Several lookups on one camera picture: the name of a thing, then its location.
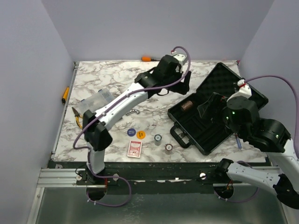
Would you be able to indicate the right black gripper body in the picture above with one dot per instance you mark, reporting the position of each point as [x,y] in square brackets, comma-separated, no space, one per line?
[233,126]

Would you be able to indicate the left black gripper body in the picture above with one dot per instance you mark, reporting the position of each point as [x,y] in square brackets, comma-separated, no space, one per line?
[176,76]

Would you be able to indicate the brown poker chip stack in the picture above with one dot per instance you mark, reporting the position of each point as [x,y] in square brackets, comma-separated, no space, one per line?
[187,105]

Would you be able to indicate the blue poker chip stack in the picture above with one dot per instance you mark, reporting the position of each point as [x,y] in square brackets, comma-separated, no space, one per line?
[157,139]

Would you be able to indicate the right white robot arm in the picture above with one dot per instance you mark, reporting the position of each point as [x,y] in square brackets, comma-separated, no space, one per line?
[272,138]

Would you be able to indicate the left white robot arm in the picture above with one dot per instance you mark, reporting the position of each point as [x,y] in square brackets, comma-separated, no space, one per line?
[96,125]

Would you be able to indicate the black poker set case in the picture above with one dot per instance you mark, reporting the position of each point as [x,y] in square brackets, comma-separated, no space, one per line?
[206,132]

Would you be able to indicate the orange screwdriver at back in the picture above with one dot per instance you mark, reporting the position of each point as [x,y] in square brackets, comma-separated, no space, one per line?
[149,59]

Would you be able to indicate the blue pen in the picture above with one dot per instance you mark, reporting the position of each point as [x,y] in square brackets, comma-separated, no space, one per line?
[238,141]

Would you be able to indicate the chrome faucet tap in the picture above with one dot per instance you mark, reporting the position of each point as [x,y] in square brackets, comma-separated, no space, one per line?
[132,111]

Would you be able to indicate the orange big blind button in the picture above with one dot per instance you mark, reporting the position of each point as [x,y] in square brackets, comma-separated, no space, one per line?
[140,135]

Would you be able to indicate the blue small blind button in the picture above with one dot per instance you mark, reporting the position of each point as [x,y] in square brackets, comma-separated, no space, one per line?
[131,132]

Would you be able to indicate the red playing card deck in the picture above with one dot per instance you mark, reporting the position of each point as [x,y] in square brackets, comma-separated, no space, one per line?
[134,149]

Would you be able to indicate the clear plastic parts box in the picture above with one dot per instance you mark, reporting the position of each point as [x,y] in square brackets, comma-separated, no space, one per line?
[95,101]

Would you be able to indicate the orange tool at left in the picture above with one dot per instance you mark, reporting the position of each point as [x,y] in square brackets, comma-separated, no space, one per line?
[65,95]

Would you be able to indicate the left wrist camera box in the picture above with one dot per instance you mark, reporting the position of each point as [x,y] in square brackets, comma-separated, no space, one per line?
[182,59]

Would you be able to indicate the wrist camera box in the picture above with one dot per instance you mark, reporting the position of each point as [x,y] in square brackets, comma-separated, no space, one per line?
[244,89]
[182,59]

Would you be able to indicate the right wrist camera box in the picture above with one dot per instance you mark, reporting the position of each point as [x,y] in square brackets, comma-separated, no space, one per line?
[244,89]

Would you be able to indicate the yellow handled pliers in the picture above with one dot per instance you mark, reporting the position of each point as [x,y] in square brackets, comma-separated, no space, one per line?
[77,116]

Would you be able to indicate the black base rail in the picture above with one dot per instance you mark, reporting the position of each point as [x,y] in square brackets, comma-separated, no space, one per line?
[146,178]

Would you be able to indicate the aluminium extrusion rail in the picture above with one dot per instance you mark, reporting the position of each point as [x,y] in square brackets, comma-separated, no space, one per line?
[58,178]

